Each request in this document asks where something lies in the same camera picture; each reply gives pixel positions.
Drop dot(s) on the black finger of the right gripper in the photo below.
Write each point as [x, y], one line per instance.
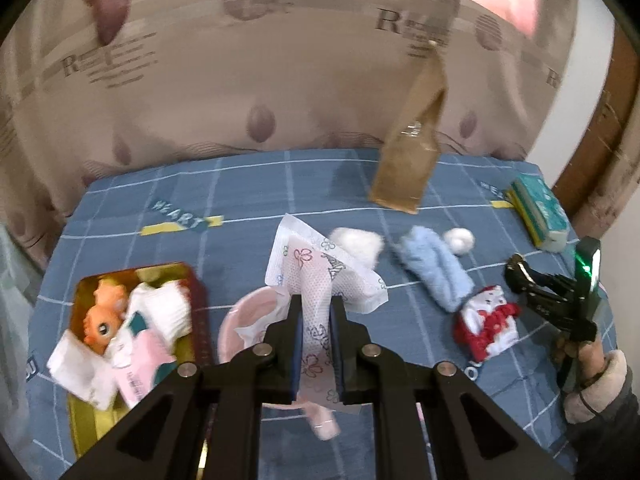
[532, 299]
[522, 278]

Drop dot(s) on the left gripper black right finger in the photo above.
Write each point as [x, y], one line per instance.
[430, 422]

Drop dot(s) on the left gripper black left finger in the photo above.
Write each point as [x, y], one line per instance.
[203, 422]

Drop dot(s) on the white fluffy ball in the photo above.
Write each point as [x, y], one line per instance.
[459, 241]

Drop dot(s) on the light blue towel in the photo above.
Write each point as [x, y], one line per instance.
[424, 254]

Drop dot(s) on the white towel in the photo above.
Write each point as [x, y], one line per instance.
[89, 376]

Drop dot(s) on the orange deer toy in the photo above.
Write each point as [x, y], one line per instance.
[103, 320]

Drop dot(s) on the floral white tissue packet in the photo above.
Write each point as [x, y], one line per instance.
[325, 299]

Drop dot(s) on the pink white wipes pack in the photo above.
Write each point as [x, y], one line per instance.
[139, 358]

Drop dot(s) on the right hand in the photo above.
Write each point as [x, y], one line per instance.
[580, 364]

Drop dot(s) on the green tissue pack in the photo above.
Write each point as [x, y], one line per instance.
[545, 219]

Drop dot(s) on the blue checked tablecloth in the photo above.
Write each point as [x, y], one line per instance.
[327, 190]

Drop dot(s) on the red gold tin box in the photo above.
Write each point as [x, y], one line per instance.
[87, 424]

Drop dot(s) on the white yellow rolled sock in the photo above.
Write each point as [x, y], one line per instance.
[365, 246]

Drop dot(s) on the brown kraft snack bag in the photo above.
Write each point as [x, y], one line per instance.
[411, 150]

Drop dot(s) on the beige leaf print curtain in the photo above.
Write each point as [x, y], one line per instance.
[92, 88]

